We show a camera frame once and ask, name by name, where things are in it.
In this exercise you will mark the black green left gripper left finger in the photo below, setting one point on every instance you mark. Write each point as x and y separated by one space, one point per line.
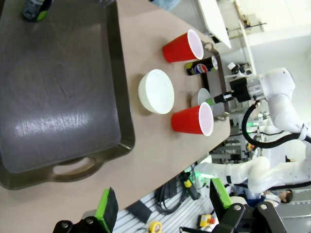
107 211

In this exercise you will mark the yellow black handheld device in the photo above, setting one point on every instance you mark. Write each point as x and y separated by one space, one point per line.
190 187

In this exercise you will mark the large dark brown tray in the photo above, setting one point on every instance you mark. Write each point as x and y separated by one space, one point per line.
60 85

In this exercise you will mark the red plastic cup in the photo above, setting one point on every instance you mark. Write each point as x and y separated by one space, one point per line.
185 121
178 49

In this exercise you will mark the dark green drink can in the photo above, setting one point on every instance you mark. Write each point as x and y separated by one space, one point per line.
36 9

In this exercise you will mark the yellow emergency stop box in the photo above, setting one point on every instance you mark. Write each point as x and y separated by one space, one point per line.
206 221

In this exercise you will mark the yellow tape measure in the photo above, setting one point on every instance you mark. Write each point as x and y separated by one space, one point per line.
155 227

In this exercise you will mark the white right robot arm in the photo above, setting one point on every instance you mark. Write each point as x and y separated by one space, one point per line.
279 82

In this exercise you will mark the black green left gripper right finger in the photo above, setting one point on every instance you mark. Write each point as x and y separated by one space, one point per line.
243 218

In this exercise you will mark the white desk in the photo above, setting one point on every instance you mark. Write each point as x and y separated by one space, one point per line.
216 19

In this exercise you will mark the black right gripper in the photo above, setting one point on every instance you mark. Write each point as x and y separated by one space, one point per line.
240 89

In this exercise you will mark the aluminium frame rack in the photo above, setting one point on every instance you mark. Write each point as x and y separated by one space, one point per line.
230 145

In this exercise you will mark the black Pepsi can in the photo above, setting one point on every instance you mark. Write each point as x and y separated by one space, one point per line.
200 68

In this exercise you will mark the background person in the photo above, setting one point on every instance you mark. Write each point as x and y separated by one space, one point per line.
281 196

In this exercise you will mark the large white bowl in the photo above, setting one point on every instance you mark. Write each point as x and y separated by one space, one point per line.
158 91

